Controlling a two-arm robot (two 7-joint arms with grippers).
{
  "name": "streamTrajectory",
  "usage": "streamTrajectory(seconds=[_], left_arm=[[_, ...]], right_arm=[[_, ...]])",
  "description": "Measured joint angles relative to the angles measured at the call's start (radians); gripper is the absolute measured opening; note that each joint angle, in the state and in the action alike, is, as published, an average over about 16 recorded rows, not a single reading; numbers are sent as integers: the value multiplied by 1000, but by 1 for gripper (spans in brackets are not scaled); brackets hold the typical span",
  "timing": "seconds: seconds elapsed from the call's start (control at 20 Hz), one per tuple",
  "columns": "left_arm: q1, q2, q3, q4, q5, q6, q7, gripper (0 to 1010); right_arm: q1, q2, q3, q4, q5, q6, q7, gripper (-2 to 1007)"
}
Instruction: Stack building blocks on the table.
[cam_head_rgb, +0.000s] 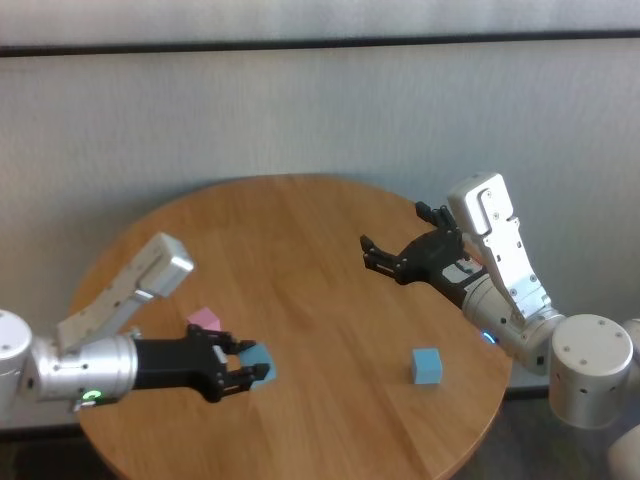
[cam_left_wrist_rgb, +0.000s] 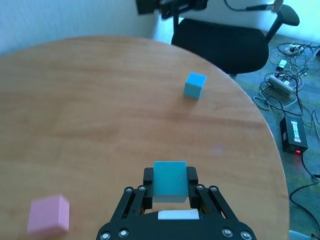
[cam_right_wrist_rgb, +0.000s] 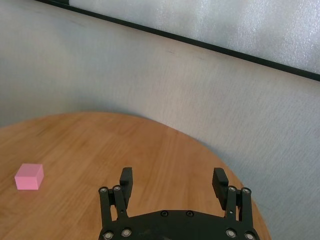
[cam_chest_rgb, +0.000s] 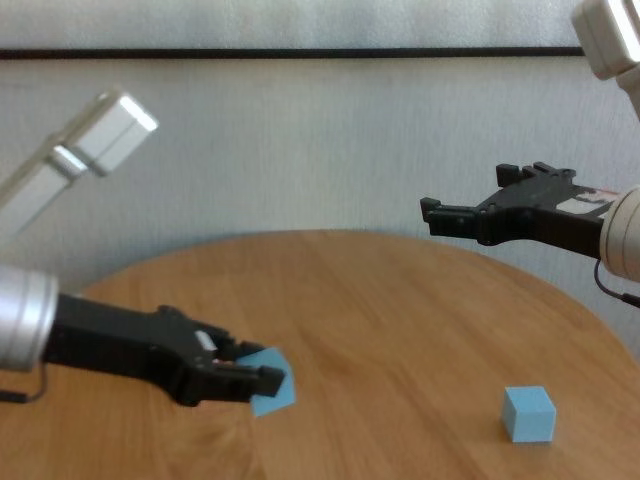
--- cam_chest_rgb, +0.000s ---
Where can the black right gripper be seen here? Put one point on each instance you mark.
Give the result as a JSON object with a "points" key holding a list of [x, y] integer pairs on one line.
{"points": [[540, 210]]}

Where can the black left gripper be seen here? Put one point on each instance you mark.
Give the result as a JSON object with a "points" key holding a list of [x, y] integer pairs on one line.
{"points": [[130, 345]]}

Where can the blue cube block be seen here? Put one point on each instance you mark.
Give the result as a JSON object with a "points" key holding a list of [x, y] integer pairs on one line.
{"points": [[530, 415], [280, 400]]}

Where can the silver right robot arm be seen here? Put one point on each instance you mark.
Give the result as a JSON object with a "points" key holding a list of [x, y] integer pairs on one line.
{"points": [[622, 235]]}

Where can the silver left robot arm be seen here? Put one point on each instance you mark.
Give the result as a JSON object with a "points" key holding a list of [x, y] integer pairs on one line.
{"points": [[25, 320]]}

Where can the black wall rail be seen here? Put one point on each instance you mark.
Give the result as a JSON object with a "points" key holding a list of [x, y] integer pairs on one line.
{"points": [[300, 53]]}

